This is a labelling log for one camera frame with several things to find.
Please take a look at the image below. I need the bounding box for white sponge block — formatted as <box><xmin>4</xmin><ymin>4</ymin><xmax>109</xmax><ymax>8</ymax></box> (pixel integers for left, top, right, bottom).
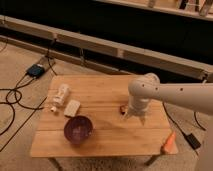
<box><xmin>64</xmin><ymin>100</ymin><xmax>80</xmax><ymax>117</ymax></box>

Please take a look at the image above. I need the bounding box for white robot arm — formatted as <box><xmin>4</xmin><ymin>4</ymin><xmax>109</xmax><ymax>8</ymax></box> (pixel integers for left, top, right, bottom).
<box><xmin>127</xmin><ymin>73</ymin><xmax>213</xmax><ymax>171</ymax></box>

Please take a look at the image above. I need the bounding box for dark snack bar packet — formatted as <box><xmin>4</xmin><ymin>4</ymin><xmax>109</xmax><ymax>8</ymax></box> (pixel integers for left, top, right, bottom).
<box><xmin>120</xmin><ymin>105</ymin><xmax>128</xmax><ymax>115</ymax></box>

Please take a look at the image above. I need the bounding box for clear plastic bottle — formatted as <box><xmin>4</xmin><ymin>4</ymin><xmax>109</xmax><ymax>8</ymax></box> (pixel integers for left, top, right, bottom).
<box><xmin>51</xmin><ymin>84</ymin><xmax>70</xmax><ymax>113</ymax></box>

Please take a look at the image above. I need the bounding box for wooden table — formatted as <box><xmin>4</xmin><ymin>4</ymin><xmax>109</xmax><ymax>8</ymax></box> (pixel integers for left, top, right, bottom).
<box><xmin>30</xmin><ymin>74</ymin><xmax>179</xmax><ymax>168</ymax></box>

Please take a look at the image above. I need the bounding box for black power brick right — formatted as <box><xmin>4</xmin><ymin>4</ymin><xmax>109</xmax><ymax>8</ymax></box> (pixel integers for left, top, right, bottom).
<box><xmin>184</xmin><ymin>134</ymin><xmax>201</xmax><ymax>150</ymax></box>

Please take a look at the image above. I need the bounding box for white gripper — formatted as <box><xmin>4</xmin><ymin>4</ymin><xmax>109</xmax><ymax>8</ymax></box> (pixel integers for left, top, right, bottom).
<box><xmin>122</xmin><ymin>96</ymin><xmax>150</xmax><ymax>126</ymax></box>

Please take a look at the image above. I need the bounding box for orange pepper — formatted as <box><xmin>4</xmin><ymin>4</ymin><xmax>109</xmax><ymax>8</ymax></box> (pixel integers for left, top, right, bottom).
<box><xmin>161</xmin><ymin>132</ymin><xmax>176</xmax><ymax>154</ymax></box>

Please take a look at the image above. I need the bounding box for black floor cable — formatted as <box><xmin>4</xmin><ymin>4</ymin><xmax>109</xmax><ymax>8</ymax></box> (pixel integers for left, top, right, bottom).
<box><xmin>0</xmin><ymin>56</ymin><xmax>58</xmax><ymax>153</ymax></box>

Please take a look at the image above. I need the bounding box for purple bowl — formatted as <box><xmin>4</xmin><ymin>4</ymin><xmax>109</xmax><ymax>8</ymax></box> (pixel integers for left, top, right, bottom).
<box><xmin>64</xmin><ymin>115</ymin><xmax>93</xmax><ymax>145</ymax></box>

